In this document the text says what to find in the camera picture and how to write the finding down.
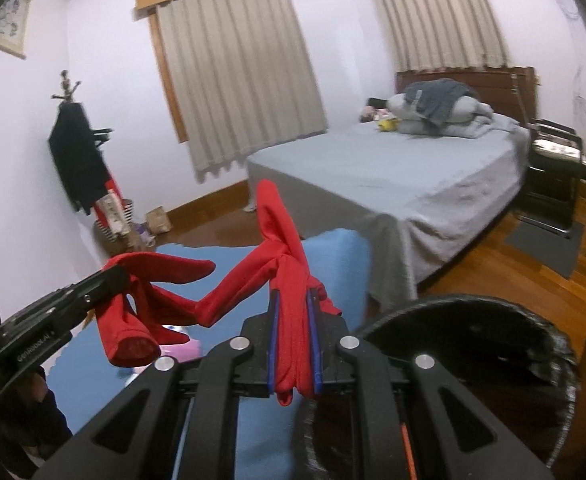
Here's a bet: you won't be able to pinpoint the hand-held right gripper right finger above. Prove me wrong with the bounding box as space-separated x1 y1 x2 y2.
307 286 557 480

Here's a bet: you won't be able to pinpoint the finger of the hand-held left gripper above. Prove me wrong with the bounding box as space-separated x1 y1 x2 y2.
67 264 132 322

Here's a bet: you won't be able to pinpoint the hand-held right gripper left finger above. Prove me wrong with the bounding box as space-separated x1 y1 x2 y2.
32 287 280 480

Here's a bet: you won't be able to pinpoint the red cloth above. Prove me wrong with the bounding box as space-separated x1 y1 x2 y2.
94 179 342 407

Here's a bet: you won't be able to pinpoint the black lined waste bin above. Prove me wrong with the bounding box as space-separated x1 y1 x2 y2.
300 294 582 480

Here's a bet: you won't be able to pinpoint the person's left forearm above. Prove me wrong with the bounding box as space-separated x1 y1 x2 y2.
0 365 74 480

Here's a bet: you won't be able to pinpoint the striped basket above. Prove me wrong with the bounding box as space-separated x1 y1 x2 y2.
93 198 134 247

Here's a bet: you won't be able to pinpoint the blue table cover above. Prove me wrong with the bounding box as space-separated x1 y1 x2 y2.
40 229 374 480

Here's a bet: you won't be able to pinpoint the brown paper bag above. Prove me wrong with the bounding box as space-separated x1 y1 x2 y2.
145 206 170 235

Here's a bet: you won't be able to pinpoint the red hanging item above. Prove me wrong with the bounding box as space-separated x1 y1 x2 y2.
95 172 124 226

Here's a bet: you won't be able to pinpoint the bed with grey sheet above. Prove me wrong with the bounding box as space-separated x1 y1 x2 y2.
247 119 532 314

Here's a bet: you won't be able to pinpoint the coat rack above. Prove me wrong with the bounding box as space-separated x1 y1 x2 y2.
50 70 116 147

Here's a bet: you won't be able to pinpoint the wide beige curtain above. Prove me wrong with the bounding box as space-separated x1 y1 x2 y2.
150 0 330 184

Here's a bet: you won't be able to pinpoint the grey floor mat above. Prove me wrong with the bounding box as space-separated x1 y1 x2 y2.
504 219 584 280

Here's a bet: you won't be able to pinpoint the grey pillows and blanket pile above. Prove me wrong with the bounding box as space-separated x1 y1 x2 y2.
385 91 521 139

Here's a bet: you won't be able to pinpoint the dark grey garment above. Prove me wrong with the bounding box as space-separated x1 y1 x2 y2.
404 78 478 128

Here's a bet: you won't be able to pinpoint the black metal chair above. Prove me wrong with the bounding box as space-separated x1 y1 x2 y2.
515 117 586 237

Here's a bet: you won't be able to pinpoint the wooden headboard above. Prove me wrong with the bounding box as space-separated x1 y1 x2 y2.
396 66 538 128

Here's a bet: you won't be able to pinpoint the narrow beige curtain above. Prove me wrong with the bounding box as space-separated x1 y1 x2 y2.
373 0 512 72

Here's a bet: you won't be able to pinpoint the wooden window frame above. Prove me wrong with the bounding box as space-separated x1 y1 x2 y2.
148 10 190 144

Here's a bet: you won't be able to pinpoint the white wall cables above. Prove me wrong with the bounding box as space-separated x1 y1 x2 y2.
548 0 586 123

